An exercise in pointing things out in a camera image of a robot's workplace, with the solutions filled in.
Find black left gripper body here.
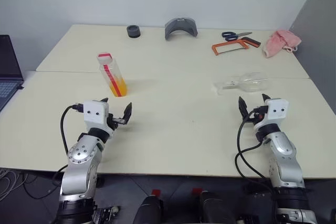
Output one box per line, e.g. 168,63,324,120
106,113,127,131

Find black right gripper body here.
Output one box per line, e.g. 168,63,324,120
246,105,269,127

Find bottle with orange liquid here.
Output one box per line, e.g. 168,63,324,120
98,60,129,99

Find clear wine glass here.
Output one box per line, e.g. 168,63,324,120
213,71,270,95

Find white bottle cap red tape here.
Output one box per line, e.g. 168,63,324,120
97,52,114,65

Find pink cloth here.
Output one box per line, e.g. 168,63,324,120
262,28,302,59

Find orange hacksaw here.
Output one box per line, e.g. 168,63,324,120
211,37,262,57

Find dark rounded shape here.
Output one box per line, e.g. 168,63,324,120
132,195,164,224
198,191,236,224

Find grey curved visor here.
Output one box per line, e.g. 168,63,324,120
164,17,198,41

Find dark laptop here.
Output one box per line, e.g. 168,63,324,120
0,34,25,112

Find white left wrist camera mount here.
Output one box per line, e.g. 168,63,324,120
83,100,110,132

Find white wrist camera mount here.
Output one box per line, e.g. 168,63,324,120
83,100,110,132
253,98,290,131

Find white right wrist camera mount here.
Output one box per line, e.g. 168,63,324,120
253,98,290,131

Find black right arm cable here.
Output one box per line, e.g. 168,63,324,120
234,109,277,198

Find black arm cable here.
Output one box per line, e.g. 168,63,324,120
234,109,277,198
51,104,85,186

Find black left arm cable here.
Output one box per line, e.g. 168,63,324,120
51,104,85,186

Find blue handled scissors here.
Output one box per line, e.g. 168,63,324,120
221,31,253,42

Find black floor cable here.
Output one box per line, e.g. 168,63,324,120
23,173,62,200

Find white cable bundle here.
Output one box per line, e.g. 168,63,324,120
0,167,27,201

